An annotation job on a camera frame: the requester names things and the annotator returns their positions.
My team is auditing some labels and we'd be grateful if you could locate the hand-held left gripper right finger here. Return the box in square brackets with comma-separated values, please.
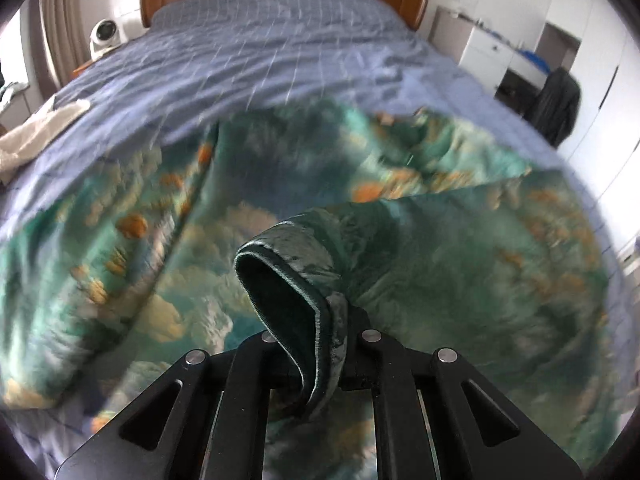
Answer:
[340, 310, 583, 480]

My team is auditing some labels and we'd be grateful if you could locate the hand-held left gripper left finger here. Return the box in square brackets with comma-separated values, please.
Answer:
[54, 332, 301, 480]

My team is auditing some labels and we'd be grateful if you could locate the green printed garment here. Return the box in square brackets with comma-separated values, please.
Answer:
[0, 97, 621, 480]

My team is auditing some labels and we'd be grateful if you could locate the bed with blue checked sheet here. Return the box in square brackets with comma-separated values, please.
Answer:
[0, 0, 640, 480]

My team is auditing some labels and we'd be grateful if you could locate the dark jacket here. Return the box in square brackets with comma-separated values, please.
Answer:
[530, 67, 582, 148]

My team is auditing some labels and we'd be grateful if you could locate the cream towel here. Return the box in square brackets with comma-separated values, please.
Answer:
[0, 99, 92, 186]

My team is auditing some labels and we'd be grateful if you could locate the white desk with drawer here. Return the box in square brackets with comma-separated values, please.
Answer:
[432, 5, 551, 101]

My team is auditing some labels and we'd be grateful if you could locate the blue item on desk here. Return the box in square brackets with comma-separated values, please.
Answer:
[520, 50, 551, 73]

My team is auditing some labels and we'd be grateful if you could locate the green cloth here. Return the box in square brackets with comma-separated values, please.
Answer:
[0, 82, 28, 106]

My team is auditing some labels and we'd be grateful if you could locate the white desk fan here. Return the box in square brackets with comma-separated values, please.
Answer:
[90, 18, 123, 58]

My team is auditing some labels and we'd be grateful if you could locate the white wardrobe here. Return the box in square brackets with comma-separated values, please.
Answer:
[537, 0, 640, 261]

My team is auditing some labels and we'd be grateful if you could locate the beige curtain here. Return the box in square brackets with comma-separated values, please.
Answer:
[30, 0, 93, 96]

